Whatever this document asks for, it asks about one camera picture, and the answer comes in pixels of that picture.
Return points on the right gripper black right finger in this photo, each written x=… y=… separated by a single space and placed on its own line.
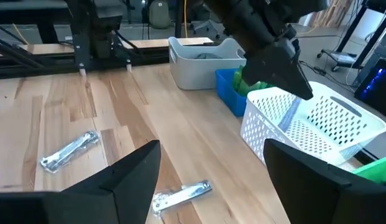
x=304 y=186

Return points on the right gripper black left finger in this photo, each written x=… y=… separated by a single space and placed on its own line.
x=124 y=186

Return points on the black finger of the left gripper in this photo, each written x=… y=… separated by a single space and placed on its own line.
x=295 y=82

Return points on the green Pert shampoo bottle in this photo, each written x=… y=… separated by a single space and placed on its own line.
x=247 y=88
x=237 y=79
x=265 y=85

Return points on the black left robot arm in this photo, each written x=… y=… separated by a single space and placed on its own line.
x=242 y=18

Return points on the blue plastic bin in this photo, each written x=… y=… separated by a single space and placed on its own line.
x=230 y=93

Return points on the white perforated plastic basket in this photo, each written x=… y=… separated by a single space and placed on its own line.
x=351 y=93

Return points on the green perforated plastic basket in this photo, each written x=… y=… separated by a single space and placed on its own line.
x=376 y=171

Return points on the grey office chair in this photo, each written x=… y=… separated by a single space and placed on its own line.
x=206 y=23

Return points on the black rolling stand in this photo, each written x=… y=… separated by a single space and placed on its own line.
x=355 y=31

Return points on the black blue-lit computer tower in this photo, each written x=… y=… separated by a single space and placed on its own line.
x=376 y=87

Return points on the grey-green backpack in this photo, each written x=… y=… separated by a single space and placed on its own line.
x=159 y=14

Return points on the dark grey side desk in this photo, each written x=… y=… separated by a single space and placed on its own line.
x=31 y=7

